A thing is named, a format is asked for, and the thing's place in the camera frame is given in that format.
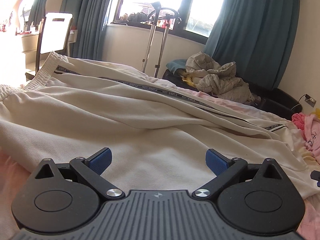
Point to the vanity mirror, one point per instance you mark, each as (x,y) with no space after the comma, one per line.
(30,13)

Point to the yellow plush toy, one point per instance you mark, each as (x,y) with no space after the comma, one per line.
(317,113)

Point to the cream white sweatpants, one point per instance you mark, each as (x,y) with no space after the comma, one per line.
(137,119)

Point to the pink fleece robe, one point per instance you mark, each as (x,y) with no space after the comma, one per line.
(309,126)

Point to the right teal curtain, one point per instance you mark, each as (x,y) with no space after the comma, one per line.
(256,34)

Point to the white backed wooden chair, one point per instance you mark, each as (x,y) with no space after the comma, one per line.
(54,32)

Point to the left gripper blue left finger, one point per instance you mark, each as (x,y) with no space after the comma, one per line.
(89,170)

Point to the black sofa bench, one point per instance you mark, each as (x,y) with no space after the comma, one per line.
(274,101)

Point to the wall power outlet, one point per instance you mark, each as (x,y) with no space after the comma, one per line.
(310,100)

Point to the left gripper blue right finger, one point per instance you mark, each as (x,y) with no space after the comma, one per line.
(227,171)

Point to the dark framed window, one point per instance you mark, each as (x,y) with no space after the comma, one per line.
(196,17)

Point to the white dresser desk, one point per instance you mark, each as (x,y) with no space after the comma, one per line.
(18,58)

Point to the left teal curtain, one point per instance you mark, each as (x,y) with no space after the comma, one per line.
(89,19)

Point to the teal curtain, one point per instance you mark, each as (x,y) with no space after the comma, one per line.
(256,34)
(89,19)

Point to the pink and yellow bed quilt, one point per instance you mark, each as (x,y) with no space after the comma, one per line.
(250,107)

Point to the grey puffer jacket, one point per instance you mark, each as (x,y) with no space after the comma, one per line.
(208,76)

